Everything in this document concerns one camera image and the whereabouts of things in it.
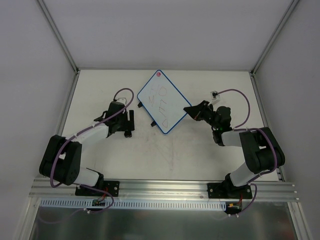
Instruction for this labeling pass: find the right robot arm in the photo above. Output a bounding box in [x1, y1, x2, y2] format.
[184, 100, 285, 199]

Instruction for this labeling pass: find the purple cable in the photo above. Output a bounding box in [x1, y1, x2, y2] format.
[49, 87, 135, 189]
[217, 88, 279, 181]

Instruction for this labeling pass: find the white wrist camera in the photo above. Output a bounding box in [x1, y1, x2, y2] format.
[209, 91, 221, 106]
[116, 97, 128, 105]

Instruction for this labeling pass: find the aluminium frame post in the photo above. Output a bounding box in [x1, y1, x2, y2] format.
[36, 0, 80, 74]
[250, 0, 300, 76]

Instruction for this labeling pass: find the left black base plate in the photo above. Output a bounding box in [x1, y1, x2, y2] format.
[75, 180, 120, 197]

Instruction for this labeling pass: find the blue framed whiteboard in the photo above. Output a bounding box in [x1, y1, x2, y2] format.
[136, 69, 191, 135]

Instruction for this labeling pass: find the right aluminium frame post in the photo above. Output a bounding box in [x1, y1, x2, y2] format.
[250, 0, 300, 76]

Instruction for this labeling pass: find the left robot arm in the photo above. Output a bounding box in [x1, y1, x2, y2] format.
[39, 100, 135, 195]

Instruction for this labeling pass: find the white slotted cable duct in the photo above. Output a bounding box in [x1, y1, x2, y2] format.
[39, 198, 227, 212]

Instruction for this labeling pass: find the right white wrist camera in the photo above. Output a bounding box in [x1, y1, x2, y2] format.
[209, 91, 221, 106]

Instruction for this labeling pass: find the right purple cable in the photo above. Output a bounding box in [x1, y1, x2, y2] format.
[217, 88, 279, 181]

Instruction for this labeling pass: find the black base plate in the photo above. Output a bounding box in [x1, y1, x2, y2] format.
[207, 182, 253, 200]
[75, 180, 120, 197]

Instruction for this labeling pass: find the left aluminium frame post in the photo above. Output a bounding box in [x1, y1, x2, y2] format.
[36, 0, 80, 74]

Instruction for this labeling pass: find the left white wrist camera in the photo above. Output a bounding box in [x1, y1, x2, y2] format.
[116, 97, 128, 105]

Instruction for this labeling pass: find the black whiteboard eraser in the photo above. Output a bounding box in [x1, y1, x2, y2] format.
[124, 130, 132, 138]

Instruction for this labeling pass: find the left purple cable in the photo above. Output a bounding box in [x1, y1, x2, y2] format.
[49, 87, 135, 189]

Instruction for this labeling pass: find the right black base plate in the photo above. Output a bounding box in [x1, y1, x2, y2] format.
[207, 182, 253, 200]

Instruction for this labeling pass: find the aluminium mounting rail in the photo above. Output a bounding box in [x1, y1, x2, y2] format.
[28, 177, 300, 203]

